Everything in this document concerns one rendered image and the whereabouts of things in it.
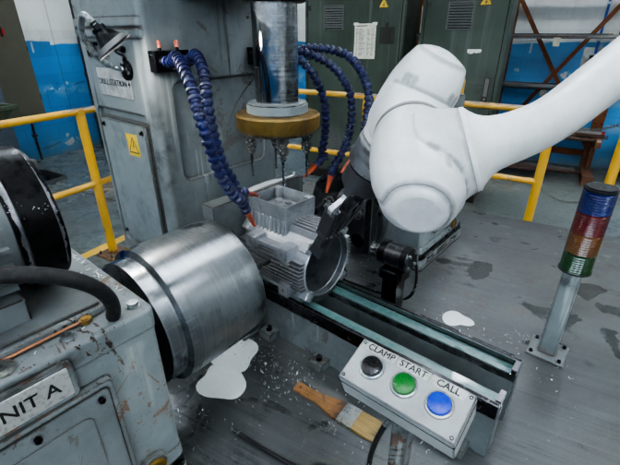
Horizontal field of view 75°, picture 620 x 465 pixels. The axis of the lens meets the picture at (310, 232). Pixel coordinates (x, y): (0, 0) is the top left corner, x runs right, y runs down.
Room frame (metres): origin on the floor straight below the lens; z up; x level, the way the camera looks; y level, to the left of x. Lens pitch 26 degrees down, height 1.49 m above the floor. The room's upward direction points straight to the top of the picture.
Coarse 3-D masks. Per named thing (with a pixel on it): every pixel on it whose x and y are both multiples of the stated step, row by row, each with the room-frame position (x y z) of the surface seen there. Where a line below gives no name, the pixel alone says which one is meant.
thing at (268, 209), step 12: (264, 192) 0.92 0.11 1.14; (276, 192) 0.94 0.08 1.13; (288, 192) 0.94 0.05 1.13; (300, 192) 0.91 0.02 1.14; (252, 204) 0.88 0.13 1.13; (264, 204) 0.85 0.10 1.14; (276, 204) 0.88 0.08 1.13; (288, 204) 0.87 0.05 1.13; (300, 204) 0.85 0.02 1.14; (312, 204) 0.88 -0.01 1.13; (264, 216) 0.86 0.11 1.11; (276, 216) 0.83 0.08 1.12; (288, 216) 0.82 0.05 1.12; (300, 216) 0.85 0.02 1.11; (264, 228) 0.86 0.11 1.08; (276, 228) 0.83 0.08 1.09; (288, 228) 0.82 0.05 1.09
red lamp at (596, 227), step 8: (576, 216) 0.75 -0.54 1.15; (584, 216) 0.74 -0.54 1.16; (576, 224) 0.75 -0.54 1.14; (584, 224) 0.73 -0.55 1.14; (592, 224) 0.72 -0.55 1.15; (600, 224) 0.72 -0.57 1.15; (576, 232) 0.74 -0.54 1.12; (584, 232) 0.73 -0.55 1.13; (592, 232) 0.72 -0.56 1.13; (600, 232) 0.72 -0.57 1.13
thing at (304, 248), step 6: (246, 222) 0.87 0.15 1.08; (246, 228) 0.86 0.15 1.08; (252, 228) 0.87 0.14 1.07; (300, 246) 0.75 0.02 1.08; (306, 246) 0.75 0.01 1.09; (306, 252) 0.74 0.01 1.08; (342, 276) 0.85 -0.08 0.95; (300, 294) 0.75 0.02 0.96; (306, 294) 0.75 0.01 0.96; (306, 300) 0.74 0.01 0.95
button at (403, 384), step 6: (396, 378) 0.40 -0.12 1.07; (402, 378) 0.40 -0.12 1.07; (408, 378) 0.40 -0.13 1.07; (396, 384) 0.39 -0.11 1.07; (402, 384) 0.39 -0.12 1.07; (408, 384) 0.39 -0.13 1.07; (414, 384) 0.39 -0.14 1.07; (396, 390) 0.39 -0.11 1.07; (402, 390) 0.38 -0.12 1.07; (408, 390) 0.38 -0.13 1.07
